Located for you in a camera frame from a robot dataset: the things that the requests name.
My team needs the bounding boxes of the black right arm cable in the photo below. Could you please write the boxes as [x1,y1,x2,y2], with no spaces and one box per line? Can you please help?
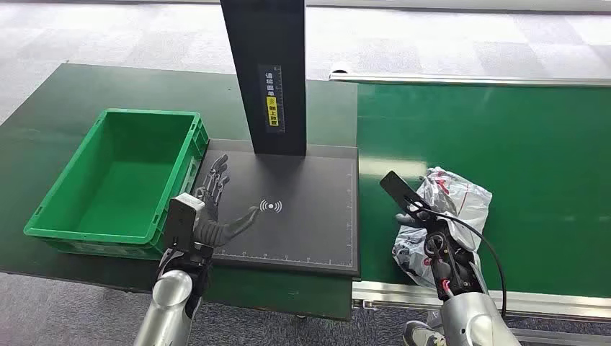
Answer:
[419,208,507,320]

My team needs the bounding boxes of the green conveyor belt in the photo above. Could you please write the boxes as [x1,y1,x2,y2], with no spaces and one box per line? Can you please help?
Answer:
[356,83,611,299]

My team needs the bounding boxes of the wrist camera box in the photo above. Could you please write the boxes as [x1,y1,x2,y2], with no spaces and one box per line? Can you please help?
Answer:
[379,170,434,221]
[163,192,207,252]

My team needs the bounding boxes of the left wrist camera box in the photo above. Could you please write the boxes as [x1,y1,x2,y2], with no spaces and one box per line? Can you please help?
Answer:
[163,192,207,252]

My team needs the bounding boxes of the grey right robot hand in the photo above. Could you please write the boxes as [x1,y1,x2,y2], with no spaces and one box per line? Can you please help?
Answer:
[395,212,432,229]

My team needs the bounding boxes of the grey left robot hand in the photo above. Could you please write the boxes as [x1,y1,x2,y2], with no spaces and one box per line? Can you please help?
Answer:
[193,154,262,248]

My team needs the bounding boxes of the black yellow column label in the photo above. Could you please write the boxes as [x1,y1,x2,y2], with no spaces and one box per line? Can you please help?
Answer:
[257,63,286,134]

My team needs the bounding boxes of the black scanner base plate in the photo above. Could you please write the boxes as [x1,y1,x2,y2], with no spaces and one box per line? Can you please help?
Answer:
[192,138,360,278]

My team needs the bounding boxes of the grey plastic mailer package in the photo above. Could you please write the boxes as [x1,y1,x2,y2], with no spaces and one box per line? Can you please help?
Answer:
[391,167,493,290]

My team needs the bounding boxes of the silver conveyor side rail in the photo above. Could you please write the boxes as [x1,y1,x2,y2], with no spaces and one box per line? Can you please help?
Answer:
[329,66,611,89]
[352,280,611,321]

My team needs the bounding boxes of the dark green table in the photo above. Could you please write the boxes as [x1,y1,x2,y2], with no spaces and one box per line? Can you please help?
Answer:
[0,62,359,321]

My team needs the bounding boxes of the green plastic crate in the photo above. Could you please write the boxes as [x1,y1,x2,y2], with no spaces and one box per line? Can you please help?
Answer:
[24,108,210,261]

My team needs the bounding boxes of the black scanner column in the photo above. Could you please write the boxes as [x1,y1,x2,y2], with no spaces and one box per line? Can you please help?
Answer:
[219,0,308,158]

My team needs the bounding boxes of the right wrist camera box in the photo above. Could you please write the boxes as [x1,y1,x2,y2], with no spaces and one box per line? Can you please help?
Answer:
[379,170,434,221]

